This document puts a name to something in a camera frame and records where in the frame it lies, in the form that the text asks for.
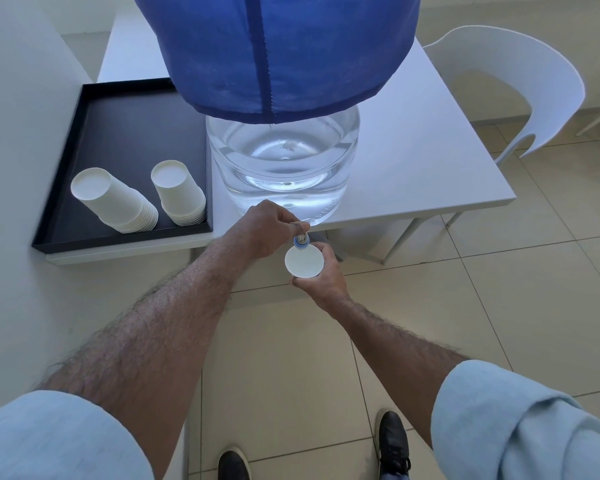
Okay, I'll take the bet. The person's right hand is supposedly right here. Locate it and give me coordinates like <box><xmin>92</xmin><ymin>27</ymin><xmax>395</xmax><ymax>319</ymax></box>
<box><xmin>291</xmin><ymin>242</ymin><xmax>352</xmax><ymax>315</ymax></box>

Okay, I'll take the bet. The person's left hand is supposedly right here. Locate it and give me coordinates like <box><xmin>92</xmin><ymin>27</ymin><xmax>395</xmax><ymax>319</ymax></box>
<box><xmin>228</xmin><ymin>199</ymin><xmax>312</xmax><ymax>260</ymax></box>

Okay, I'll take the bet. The white paper cup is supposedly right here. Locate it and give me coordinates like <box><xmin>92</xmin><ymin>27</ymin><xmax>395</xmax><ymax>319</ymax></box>
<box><xmin>284</xmin><ymin>244</ymin><xmax>325</xmax><ymax>279</ymax></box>

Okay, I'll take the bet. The person's right forearm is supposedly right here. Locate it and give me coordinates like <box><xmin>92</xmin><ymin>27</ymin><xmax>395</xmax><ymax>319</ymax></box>
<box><xmin>329</xmin><ymin>299</ymin><xmax>472</xmax><ymax>451</ymax></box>

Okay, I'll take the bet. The person's left forearm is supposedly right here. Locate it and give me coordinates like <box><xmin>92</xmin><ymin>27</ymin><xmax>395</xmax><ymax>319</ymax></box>
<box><xmin>37</xmin><ymin>234</ymin><xmax>242</xmax><ymax>480</ymax></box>

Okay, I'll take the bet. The clear water dispenser jug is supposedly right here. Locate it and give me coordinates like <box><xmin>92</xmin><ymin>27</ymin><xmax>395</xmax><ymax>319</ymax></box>
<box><xmin>205</xmin><ymin>105</ymin><xmax>361</xmax><ymax>228</ymax></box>

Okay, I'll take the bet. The stack of white paper cups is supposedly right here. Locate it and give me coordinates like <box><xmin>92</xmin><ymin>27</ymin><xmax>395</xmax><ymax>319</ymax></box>
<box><xmin>70</xmin><ymin>167</ymin><xmax>159</xmax><ymax>234</ymax></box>
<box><xmin>150</xmin><ymin>160</ymin><xmax>207</xmax><ymax>227</ymax></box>

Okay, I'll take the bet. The white square table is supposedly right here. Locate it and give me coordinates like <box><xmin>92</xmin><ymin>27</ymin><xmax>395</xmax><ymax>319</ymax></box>
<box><xmin>45</xmin><ymin>10</ymin><xmax>517</xmax><ymax>268</ymax></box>

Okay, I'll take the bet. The blue fabric jug cover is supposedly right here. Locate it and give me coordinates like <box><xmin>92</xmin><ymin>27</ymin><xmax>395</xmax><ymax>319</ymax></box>
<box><xmin>131</xmin><ymin>0</ymin><xmax>422</xmax><ymax>125</ymax></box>

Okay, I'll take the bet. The black rectangular tray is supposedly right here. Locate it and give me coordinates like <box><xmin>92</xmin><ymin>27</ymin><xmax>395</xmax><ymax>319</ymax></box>
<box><xmin>31</xmin><ymin>78</ymin><xmax>215</xmax><ymax>255</ymax></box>

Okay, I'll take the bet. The black right shoe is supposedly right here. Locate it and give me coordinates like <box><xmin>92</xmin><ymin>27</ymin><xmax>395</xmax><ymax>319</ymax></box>
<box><xmin>374</xmin><ymin>410</ymin><xmax>412</xmax><ymax>480</ymax></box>

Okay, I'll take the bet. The black shoe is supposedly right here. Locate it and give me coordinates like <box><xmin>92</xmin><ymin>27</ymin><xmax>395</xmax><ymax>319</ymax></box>
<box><xmin>217</xmin><ymin>447</ymin><xmax>252</xmax><ymax>480</ymax></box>
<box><xmin>374</xmin><ymin>410</ymin><xmax>412</xmax><ymax>480</ymax></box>

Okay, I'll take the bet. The black left shoe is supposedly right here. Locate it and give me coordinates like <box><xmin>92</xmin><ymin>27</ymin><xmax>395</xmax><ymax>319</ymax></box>
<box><xmin>217</xmin><ymin>447</ymin><xmax>252</xmax><ymax>480</ymax></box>

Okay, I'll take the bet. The light blue right shirt sleeve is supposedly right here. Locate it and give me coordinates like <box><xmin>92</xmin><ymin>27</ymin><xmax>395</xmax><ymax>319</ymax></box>
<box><xmin>430</xmin><ymin>359</ymin><xmax>600</xmax><ymax>480</ymax></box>

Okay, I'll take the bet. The light blue shirt sleeve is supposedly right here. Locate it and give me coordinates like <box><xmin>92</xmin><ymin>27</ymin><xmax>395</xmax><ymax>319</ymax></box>
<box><xmin>0</xmin><ymin>390</ymin><xmax>157</xmax><ymax>480</ymax></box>
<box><xmin>430</xmin><ymin>359</ymin><xmax>600</xmax><ymax>480</ymax></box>

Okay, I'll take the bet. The white plastic chair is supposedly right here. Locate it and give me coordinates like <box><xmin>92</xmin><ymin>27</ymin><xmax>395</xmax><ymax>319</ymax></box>
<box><xmin>422</xmin><ymin>25</ymin><xmax>586</xmax><ymax>168</ymax></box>

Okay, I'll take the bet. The light blue left shirt sleeve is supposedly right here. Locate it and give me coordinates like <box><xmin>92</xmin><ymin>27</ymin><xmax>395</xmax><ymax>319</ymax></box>
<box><xmin>0</xmin><ymin>390</ymin><xmax>157</xmax><ymax>480</ymax></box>

